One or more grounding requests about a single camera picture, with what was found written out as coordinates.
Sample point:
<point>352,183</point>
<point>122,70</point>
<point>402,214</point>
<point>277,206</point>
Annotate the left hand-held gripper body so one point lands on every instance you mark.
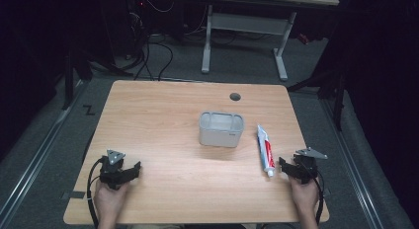
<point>111,171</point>

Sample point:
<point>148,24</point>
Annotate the white and red toothpaste tube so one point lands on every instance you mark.
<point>266,150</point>

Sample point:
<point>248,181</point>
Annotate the desk with white metal legs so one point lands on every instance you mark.
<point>245,24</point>

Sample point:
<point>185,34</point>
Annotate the metal floor rail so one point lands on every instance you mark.
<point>352,169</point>
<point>31,169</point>

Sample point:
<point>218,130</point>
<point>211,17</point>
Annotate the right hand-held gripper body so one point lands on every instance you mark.
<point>305,166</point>

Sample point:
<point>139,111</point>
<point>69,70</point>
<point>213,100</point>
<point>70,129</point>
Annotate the black metal stand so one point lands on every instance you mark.
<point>332,87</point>
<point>70,77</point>

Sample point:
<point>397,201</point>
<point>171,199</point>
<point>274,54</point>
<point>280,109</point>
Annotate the person's left hand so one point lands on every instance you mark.
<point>109,198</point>

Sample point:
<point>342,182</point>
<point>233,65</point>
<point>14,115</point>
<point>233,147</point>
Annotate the person's right hand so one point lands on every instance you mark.
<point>304,195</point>

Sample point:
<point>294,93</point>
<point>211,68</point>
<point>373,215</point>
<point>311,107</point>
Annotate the grey tape strip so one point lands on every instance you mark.
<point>75,195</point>

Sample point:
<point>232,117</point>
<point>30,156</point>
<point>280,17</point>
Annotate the white plastic storage box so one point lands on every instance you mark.
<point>220,130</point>

